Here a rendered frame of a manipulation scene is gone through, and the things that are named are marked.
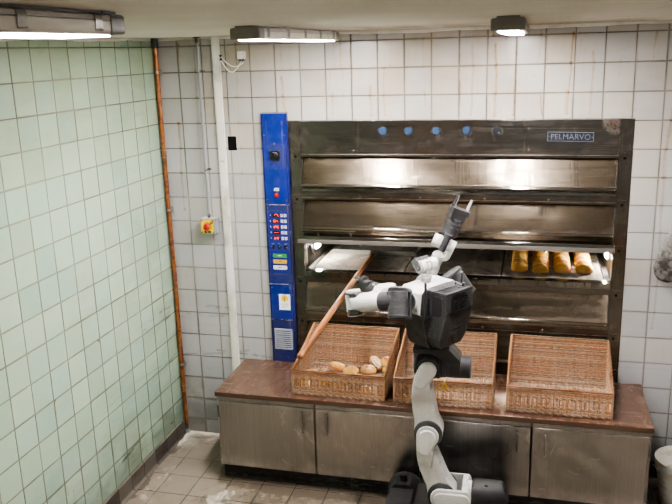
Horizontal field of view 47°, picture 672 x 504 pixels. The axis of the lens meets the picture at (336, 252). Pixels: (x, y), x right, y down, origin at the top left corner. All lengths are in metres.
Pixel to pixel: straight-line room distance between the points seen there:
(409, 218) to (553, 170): 0.86
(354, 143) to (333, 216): 0.46
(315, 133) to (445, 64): 0.86
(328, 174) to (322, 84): 0.53
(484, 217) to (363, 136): 0.84
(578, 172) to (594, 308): 0.79
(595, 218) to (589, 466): 1.34
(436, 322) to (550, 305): 1.17
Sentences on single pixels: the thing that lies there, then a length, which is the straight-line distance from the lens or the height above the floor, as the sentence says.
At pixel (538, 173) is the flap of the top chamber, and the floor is 1.80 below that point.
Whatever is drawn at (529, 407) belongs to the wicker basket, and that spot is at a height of 0.61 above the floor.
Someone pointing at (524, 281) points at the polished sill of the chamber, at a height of 1.17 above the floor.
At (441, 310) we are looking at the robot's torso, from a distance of 3.64.
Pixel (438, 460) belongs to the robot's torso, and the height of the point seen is 0.48.
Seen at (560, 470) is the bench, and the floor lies 0.28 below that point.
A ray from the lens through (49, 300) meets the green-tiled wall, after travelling 4.02.
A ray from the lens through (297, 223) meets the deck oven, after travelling 4.77.
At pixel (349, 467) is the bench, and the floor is 0.17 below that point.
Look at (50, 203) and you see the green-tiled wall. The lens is 4.00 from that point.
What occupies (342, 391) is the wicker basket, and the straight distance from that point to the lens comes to 4.48.
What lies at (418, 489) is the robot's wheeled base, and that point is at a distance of 4.45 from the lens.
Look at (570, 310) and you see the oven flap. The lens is 4.69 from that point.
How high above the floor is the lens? 2.50
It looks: 15 degrees down
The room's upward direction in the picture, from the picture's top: 2 degrees counter-clockwise
